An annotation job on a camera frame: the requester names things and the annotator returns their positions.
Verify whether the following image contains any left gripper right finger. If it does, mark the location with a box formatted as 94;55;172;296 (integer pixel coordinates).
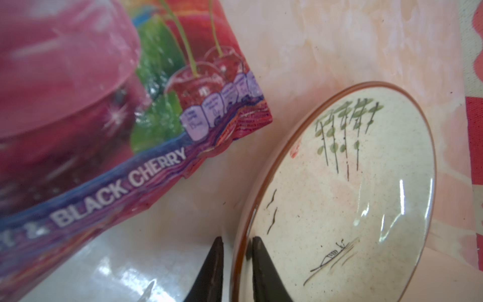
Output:
252;237;293;302

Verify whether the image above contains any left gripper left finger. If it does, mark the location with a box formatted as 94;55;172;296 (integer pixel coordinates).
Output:
184;237;224;302

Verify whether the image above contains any beige willow pattern plate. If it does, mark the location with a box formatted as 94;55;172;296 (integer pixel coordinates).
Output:
230;82;436;301

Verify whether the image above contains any purple snack bag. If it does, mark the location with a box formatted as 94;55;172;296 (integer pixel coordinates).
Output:
1;1;272;301

